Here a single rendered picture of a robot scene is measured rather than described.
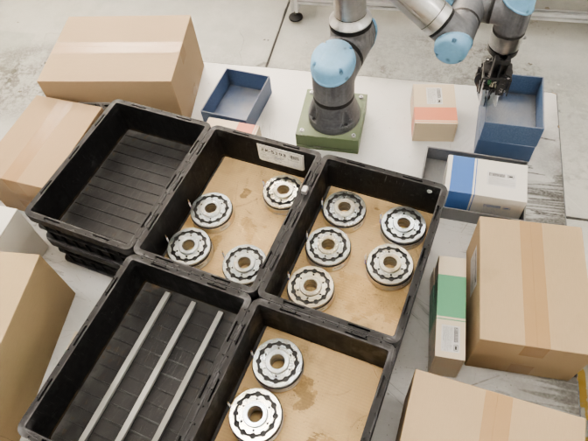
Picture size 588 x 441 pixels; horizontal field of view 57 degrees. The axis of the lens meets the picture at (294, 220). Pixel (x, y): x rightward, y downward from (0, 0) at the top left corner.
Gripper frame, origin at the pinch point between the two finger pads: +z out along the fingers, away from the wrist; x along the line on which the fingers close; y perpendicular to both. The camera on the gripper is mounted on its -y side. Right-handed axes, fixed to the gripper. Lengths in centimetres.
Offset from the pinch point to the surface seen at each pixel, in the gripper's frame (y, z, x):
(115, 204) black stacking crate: 53, 0, -89
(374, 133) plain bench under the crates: 6.0, 12.3, -29.4
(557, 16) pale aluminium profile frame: -141, 69, 44
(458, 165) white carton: 22.2, 2.9, -5.2
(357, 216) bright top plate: 47, -4, -28
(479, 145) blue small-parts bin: 9.9, 7.6, 0.5
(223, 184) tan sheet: 42, -1, -63
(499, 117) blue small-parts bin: 1.0, 4.9, 4.7
